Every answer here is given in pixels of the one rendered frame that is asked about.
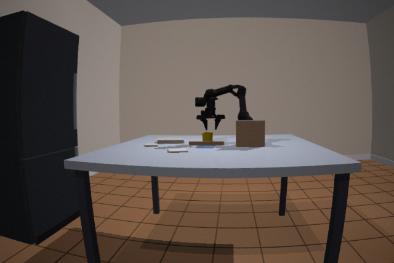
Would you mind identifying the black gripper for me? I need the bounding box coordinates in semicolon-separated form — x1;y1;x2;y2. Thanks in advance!
196;107;225;130

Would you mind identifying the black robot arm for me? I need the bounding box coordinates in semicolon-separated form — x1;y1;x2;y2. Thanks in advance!
195;85;253;120

